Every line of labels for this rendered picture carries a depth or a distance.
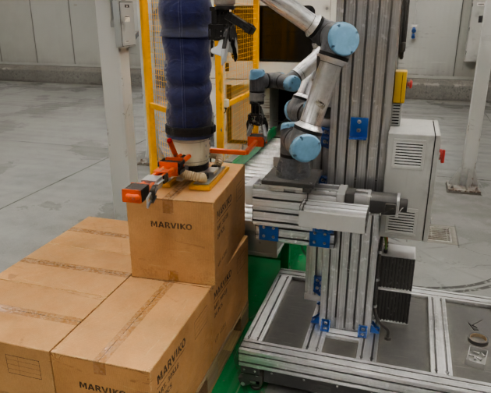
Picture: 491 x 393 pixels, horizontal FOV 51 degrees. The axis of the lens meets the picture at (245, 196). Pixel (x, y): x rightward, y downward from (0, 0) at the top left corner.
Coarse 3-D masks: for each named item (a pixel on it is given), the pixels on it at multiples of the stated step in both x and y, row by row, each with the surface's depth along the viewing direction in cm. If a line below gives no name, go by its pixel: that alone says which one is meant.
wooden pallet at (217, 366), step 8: (248, 304) 299; (248, 312) 301; (240, 320) 287; (248, 320) 303; (232, 328) 272; (240, 328) 289; (232, 336) 285; (224, 344) 261; (232, 344) 278; (224, 352) 271; (216, 360) 250; (224, 360) 265; (216, 368) 251; (208, 376) 240; (216, 376) 252; (200, 384) 230; (208, 384) 241; (200, 392) 243; (208, 392) 242
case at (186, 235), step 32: (160, 192) 231; (192, 192) 231; (224, 192) 236; (128, 224) 231; (160, 224) 228; (192, 224) 224; (224, 224) 241; (160, 256) 233; (192, 256) 229; (224, 256) 245
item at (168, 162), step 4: (164, 160) 226; (168, 160) 226; (172, 160) 226; (176, 160) 226; (180, 160) 225; (184, 160) 224; (160, 164) 220; (164, 164) 219; (168, 164) 219; (172, 164) 218; (176, 164) 218; (180, 164) 219; (168, 168) 219; (176, 168) 219; (180, 168) 222; (184, 168) 225; (176, 172) 219; (180, 172) 220
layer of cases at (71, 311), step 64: (64, 256) 261; (128, 256) 261; (0, 320) 206; (64, 320) 206; (128, 320) 206; (192, 320) 212; (0, 384) 201; (64, 384) 191; (128, 384) 182; (192, 384) 220
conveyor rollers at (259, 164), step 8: (272, 144) 482; (280, 144) 480; (264, 152) 450; (272, 152) 456; (256, 160) 427; (264, 160) 432; (272, 160) 430; (248, 168) 409; (256, 168) 407; (264, 168) 406; (248, 176) 384; (256, 176) 390; (264, 176) 388; (248, 208) 322; (248, 216) 312
